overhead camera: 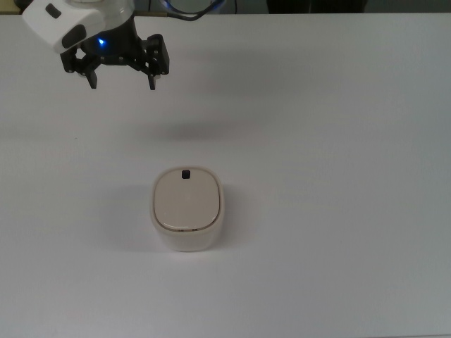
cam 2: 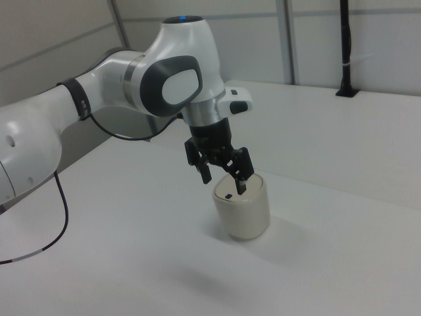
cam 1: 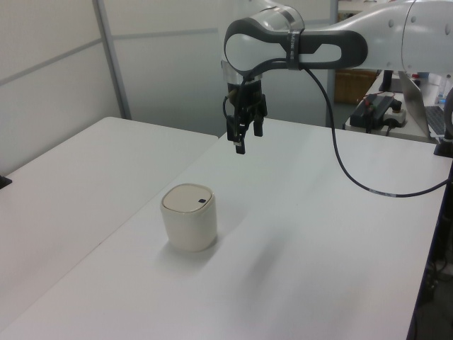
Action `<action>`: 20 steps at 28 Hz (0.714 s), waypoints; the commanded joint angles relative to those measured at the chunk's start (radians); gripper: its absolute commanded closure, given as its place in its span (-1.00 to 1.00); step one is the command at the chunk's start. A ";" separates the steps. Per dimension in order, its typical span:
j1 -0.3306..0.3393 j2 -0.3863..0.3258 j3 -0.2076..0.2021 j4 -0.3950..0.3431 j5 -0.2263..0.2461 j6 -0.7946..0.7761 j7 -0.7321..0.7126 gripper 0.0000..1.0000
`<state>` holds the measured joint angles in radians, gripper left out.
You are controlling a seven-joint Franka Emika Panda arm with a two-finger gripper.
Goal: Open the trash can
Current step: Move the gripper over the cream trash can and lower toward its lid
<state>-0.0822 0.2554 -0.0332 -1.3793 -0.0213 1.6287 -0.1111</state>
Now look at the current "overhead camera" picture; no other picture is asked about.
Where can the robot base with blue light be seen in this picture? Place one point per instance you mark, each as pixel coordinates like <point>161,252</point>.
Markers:
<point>192,4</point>

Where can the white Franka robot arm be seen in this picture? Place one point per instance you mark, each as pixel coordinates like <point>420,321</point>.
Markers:
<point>56,24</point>

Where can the cream trash can lid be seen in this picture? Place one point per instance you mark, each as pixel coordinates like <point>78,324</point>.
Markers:
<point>188,200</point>

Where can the small white trash can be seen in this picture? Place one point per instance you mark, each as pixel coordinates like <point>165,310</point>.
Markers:
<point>186,241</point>

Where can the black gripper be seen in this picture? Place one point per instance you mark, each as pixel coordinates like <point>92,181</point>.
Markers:
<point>120,45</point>

